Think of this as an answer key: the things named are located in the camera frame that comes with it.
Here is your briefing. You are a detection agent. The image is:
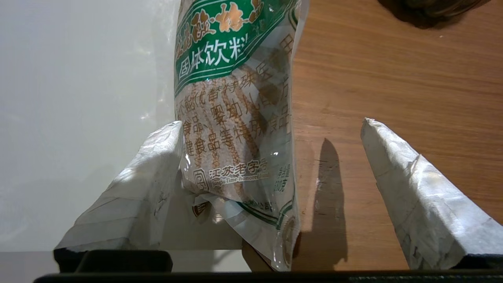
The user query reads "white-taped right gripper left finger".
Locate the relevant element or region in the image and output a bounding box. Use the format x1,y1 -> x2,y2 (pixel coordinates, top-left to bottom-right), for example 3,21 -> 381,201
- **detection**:
54,121 -> 185,252

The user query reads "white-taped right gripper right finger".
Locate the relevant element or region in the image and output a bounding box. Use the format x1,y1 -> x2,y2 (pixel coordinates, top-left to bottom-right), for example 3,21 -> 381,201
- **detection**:
361,117 -> 503,271

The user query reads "glossy white cabinet body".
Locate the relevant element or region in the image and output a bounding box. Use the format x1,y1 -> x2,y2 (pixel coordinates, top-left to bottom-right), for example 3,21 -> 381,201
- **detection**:
0,0 -> 244,252

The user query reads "green printed snack bag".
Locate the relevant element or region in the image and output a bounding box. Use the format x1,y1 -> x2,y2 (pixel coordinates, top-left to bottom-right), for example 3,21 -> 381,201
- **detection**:
173,0 -> 311,272

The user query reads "brown wooden desk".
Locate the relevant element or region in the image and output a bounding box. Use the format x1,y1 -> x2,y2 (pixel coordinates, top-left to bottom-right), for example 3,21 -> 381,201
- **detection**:
242,0 -> 503,272

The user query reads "dark glass jar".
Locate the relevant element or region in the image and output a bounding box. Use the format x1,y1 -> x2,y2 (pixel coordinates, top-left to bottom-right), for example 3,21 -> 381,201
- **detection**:
377,0 -> 492,30

